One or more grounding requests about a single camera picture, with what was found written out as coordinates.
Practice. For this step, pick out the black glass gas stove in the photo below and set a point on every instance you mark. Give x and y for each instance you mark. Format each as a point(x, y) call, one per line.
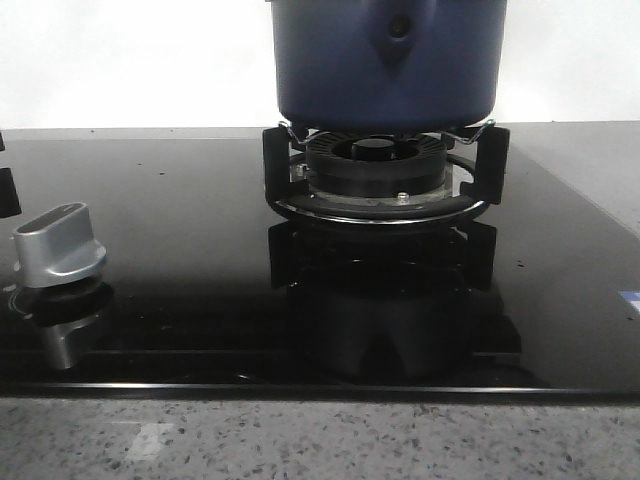
point(208, 293)

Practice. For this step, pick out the black gas burner head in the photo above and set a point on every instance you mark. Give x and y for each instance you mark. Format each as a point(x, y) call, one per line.
point(375, 166)

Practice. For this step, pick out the black left burner grate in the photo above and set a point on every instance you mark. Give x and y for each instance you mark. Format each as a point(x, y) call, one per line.
point(9, 199)

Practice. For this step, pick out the silver stove control knob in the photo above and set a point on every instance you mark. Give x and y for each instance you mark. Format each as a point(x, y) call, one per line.
point(58, 247)

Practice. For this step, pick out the dark blue cooking pot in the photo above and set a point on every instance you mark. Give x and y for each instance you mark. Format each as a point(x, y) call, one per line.
point(387, 66)

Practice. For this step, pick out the black pot support grate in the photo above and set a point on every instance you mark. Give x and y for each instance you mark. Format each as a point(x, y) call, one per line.
point(474, 181)

